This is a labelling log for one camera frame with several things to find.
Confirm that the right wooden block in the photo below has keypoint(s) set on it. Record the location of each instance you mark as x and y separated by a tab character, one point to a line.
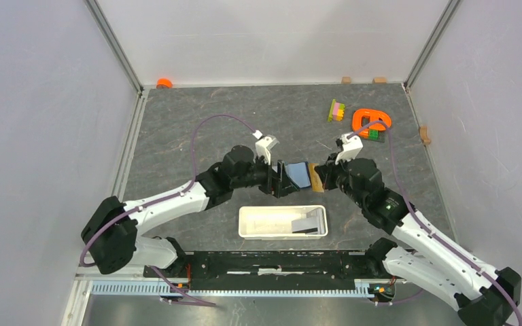
379	80

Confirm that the navy blue card holder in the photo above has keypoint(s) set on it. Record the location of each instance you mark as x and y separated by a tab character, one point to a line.
300	174

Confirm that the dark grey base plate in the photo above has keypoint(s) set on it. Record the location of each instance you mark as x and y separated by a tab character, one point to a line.
381	139

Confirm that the stack of silver cards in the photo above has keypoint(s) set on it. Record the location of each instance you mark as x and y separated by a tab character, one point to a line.
309	225

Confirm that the gold credit card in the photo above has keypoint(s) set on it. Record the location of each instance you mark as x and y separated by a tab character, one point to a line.
316	183

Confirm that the white plastic tray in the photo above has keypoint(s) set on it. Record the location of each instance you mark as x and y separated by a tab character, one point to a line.
274	222

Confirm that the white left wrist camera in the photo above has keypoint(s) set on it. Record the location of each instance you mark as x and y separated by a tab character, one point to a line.
263	146

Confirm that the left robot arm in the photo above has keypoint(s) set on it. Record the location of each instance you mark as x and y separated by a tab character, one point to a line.
114	235

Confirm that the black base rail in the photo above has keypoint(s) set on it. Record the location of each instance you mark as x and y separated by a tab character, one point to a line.
273	270

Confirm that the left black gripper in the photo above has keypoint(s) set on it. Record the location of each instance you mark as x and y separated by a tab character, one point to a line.
279	184

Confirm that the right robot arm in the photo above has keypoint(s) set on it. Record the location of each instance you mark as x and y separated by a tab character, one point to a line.
480	293

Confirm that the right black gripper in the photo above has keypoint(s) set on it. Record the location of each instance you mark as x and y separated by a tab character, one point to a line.
325	171

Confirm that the orange marble run piece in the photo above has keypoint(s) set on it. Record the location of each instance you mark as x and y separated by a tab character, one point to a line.
364	119

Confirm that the curved wooden piece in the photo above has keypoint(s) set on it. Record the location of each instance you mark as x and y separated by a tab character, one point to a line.
423	133

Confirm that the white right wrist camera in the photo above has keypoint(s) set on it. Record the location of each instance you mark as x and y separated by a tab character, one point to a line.
350	146

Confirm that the pink green block stack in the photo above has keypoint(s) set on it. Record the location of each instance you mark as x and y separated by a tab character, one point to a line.
337	111

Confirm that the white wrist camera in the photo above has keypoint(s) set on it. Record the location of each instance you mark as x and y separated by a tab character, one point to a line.
263	146
350	146

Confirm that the green lego brick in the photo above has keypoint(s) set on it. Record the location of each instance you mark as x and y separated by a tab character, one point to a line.
373	134

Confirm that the orange round cap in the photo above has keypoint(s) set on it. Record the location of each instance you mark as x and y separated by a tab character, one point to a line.
163	83

